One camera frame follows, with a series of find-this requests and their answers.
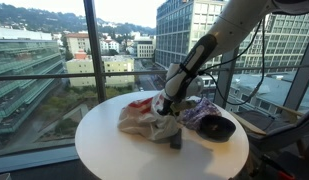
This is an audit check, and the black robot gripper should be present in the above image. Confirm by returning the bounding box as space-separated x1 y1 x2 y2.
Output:
157 97 178 117

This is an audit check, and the white red plastic bag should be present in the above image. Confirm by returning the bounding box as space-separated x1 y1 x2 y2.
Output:
116 92 186 143

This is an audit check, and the purple white checkered cloth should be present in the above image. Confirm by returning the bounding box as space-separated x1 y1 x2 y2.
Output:
179 96 224 132

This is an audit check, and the black rectangular block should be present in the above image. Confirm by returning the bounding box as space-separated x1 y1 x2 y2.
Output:
169 128 183 150

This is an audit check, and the black round bowl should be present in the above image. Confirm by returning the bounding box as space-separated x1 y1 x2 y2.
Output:
195 114 238 143

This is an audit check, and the metal window railing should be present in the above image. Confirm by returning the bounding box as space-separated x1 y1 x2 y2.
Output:
0 63 309 82

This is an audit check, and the red black tool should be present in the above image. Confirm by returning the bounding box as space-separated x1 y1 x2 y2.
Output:
260 153 297 180

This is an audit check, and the olive wrist camera box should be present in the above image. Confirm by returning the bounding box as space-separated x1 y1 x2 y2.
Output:
170 99 199 115

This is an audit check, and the window frame post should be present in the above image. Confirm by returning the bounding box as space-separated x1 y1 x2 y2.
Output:
213 45 241 110
82 0 107 104
283 31 309 112

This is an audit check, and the thin black camera cable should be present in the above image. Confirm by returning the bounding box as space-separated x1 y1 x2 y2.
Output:
197 22 262 76

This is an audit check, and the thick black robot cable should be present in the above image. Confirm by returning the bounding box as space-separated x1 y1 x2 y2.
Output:
207 18 267 107

